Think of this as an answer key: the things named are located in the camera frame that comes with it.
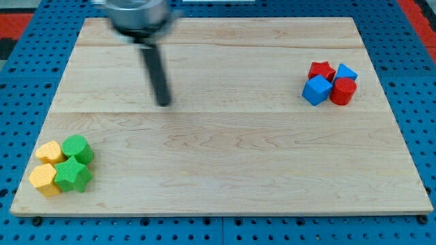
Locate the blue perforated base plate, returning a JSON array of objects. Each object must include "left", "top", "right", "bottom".
[{"left": 1, "top": 0, "right": 435, "bottom": 244}]

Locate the green star block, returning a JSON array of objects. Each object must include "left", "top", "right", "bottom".
[{"left": 54, "top": 157, "right": 93, "bottom": 193}]

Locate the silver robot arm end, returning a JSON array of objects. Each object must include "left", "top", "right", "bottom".
[{"left": 92, "top": 0, "right": 183, "bottom": 46}]

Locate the red cylinder block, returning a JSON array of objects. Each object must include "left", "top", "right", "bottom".
[{"left": 330, "top": 78, "right": 357, "bottom": 105}]

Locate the blue cube block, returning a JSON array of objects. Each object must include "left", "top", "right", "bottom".
[{"left": 302, "top": 75, "right": 332, "bottom": 106}]

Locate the yellow heart block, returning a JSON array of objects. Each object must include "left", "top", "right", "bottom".
[{"left": 35, "top": 141, "right": 67, "bottom": 165}]

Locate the green cylinder block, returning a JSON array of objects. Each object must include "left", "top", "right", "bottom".
[{"left": 61, "top": 135, "right": 94, "bottom": 165}]

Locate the black pointer stick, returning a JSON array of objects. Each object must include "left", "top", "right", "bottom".
[{"left": 135, "top": 39, "right": 172, "bottom": 107}]

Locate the yellow hexagon block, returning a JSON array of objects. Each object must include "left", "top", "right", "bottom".
[{"left": 28, "top": 163, "right": 61, "bottom": 197}]

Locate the blue triangle block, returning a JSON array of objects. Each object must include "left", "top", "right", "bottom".
[{"left": 335, "top": 63, "right": 358, "bottom": 80}]

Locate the red star block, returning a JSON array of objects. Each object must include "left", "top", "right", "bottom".
[{"left": 307, "top": 61, "right": 336, "bottom": 82}]

